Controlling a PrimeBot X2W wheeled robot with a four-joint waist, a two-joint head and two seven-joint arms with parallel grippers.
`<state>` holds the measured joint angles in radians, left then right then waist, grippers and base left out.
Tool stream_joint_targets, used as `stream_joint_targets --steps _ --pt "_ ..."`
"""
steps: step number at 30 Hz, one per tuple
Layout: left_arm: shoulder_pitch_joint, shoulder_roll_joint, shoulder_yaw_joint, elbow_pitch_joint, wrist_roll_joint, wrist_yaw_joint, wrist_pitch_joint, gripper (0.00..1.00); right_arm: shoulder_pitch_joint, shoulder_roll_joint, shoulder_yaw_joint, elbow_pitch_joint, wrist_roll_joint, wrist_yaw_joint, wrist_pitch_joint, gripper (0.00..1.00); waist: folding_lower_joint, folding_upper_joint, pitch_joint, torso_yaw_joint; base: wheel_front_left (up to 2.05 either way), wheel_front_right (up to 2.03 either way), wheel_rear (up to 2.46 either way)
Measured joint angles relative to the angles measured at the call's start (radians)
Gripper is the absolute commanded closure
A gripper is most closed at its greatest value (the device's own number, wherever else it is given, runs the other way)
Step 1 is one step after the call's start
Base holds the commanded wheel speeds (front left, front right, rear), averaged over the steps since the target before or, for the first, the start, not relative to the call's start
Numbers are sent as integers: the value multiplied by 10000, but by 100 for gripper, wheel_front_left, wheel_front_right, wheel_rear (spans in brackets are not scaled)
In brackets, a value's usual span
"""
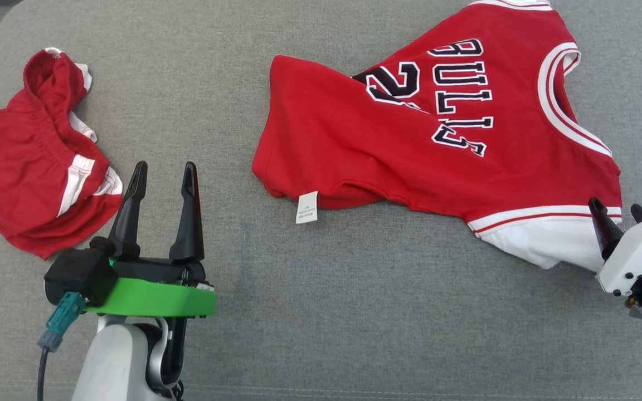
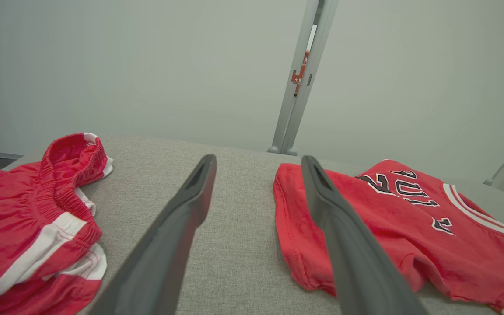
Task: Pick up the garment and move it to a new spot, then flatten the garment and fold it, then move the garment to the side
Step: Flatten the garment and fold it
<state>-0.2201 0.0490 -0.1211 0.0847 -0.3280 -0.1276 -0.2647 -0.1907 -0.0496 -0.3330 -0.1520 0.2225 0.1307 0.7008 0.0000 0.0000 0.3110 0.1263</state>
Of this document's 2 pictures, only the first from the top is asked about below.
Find red Bulls basketball jersey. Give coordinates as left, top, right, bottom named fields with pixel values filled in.
left=251, top=0, right=624, bottom=271

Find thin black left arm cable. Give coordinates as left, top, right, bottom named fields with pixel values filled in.
left=36, top=348, right=50, bottom=401

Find grey fabric sofa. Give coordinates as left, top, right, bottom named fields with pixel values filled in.
left=0, top=0, right=642, bottom=401

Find teal left camera cable plug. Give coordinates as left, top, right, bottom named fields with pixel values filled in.
left=38, top=292, right=86, bottom=353

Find red shorts with white stripes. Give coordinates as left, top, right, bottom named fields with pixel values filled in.
left=0, top=47, right=124, bottom=261

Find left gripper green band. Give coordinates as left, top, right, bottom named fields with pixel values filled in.
left=84, top=162, right=216, bottom=318

